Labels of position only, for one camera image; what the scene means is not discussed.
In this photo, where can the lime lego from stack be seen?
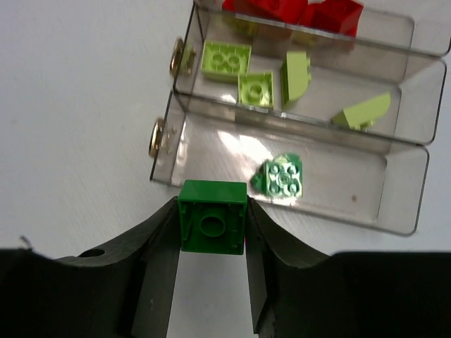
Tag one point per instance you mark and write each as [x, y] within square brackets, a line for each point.
[294, 77]

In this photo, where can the lime curved lego brick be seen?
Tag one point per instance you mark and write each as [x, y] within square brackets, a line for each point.
[364, 114]

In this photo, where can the red L lego stack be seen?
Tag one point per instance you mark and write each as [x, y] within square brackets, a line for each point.
[296, 12]

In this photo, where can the middle clear plastic bin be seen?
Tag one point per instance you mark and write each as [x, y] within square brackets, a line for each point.
[382, 72]

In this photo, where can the far clear plastic bin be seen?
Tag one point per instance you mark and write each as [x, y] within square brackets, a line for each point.
[418, 27]

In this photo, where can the green lego from stack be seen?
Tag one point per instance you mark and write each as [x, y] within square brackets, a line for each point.
[280, 177]

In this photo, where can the small lime lego brick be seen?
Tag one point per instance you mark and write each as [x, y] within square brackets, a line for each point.
[256, 89]

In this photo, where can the lime lego brick centre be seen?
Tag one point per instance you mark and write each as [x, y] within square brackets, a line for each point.
[225, 62]

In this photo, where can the near clear plastic bin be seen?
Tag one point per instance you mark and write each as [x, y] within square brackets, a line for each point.
[346, 176]

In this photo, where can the clear plastic bin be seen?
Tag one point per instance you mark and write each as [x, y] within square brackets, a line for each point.
[346, 176]
[382, 72]
[418, 27]

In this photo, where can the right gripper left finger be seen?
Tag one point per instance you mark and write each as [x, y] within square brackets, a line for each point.
[121, 288]

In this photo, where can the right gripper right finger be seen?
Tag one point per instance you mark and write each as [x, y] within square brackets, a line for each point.
[297, 291]

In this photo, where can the small green square lego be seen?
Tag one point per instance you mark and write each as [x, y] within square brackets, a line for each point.
[212, 216]

